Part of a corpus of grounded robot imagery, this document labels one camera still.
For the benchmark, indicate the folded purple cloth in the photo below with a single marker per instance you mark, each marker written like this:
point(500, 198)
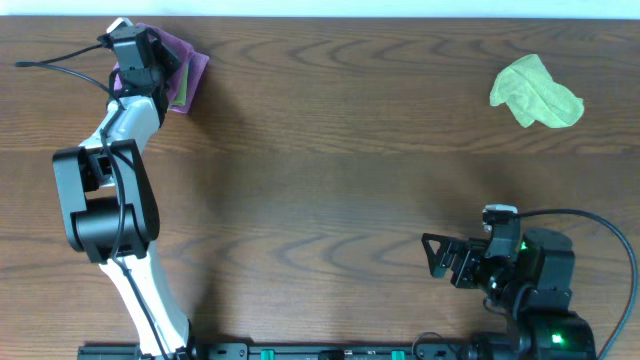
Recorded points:
point(197, 66)

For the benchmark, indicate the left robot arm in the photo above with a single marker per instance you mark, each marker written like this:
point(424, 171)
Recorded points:
point(108, 207)

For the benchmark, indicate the folded green cloth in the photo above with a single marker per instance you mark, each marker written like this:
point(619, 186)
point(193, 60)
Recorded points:
point(181, 95)

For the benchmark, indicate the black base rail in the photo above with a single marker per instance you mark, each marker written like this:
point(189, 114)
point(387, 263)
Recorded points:
point(424, 351)

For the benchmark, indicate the crumpled green cloth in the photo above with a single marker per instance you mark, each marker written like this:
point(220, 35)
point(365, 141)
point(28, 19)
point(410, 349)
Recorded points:
point(532, 95)

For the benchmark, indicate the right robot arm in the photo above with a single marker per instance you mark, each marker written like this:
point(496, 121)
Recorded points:
point(527, 277)

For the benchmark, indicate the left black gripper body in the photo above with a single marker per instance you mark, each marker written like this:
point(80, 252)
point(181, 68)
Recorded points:
point(167, 61)

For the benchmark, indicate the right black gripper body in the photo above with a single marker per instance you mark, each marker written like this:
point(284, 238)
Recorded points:
point(463, 263)

